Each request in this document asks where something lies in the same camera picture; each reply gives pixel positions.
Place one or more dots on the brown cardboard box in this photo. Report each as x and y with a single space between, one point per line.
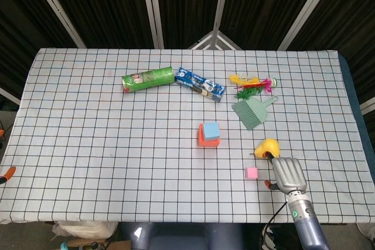
117 245

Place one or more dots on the green plastic dustpan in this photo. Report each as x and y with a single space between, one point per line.
244 112

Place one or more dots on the green chip can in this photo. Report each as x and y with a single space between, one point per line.
148 79

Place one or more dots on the dark folding screen white frames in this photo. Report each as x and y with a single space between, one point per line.
111 4

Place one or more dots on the blue cookie box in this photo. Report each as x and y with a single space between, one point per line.
200 84

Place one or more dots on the yellow toy pear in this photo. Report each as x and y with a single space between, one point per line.
265 146

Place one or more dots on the mint green small dustpan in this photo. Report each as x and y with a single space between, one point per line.
262 111

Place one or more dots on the grey-blue robot torso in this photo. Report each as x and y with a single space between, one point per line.
181 236

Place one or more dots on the light blue foam cube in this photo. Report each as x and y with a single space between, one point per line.
211 130

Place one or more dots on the white crumpled paper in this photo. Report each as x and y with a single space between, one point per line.
267 234

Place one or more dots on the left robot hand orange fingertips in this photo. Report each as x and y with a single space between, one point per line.
8 174

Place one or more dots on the small pink foam cube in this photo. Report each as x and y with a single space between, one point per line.
251 173

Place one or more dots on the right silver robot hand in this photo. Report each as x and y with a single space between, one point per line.
290 174

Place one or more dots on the orange foam cube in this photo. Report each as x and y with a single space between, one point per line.
209 143

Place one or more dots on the white plastic bag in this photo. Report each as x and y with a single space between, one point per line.
85 229

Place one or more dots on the white checked tablecloth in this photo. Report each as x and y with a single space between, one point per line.
117 144

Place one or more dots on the colourful feather shuttlecock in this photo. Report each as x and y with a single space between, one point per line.
252 86

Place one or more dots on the white metal frame stand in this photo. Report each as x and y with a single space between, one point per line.
215 40

